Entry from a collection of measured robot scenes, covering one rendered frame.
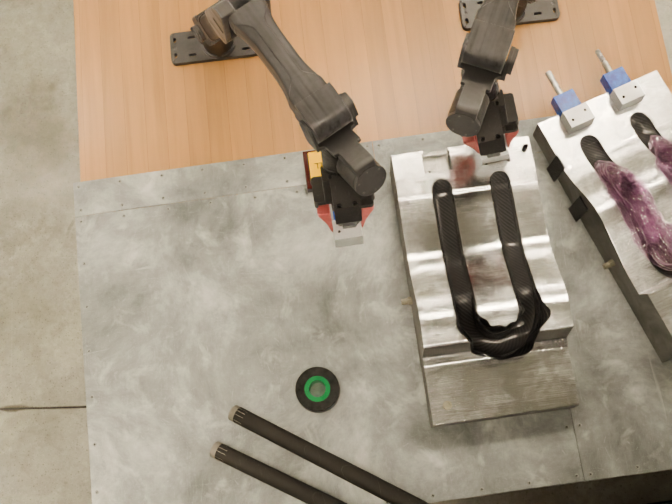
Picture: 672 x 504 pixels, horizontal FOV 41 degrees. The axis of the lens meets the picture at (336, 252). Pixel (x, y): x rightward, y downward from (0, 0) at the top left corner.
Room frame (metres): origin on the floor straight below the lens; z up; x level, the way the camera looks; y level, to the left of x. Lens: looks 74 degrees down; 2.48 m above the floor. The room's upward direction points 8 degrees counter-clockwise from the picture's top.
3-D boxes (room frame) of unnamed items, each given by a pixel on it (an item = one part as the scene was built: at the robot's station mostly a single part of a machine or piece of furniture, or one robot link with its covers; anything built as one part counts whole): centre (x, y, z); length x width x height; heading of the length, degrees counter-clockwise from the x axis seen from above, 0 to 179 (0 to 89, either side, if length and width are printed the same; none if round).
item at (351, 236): (0.51, -0.03, 0.93); 0.13 x 0.05 x 0.05; 0
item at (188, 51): (0.94, 0.18, 0.84); 0.20 x 0.07 x 0.08; 89
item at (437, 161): (0.59, -0.21, 0.87); 0.05 x 0.05 x 0.04; 0
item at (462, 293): (0.38, -0.27, 0.92); 0.35 x 0.16 x 0.09; 0
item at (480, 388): (0.36, -0.26, 0.87); 0.50 x 0.26 x 0.14; 0
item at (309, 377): (0.21, 0.07, 0.82); 0.08 x 0.08 x 0.04
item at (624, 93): (0.72, -0.58, 0.86); 0.13 x 0.05 x 0.05; 17
